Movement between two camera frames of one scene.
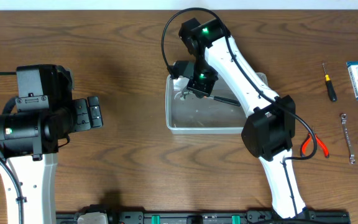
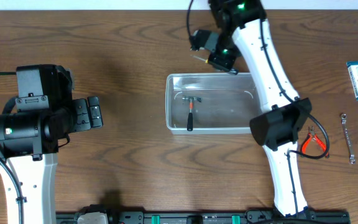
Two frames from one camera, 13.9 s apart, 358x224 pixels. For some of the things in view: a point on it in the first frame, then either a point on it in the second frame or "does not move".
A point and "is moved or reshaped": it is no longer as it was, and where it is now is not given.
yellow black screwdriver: (330, 86) is moved or reshaped
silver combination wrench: (352, 158) does not move
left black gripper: (81, 114) does not move
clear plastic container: (188, 112) does not move
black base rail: (206, 217) does not move
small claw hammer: (186, 93) -> (189, 121)
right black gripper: (199, 89) -> (220, 62)
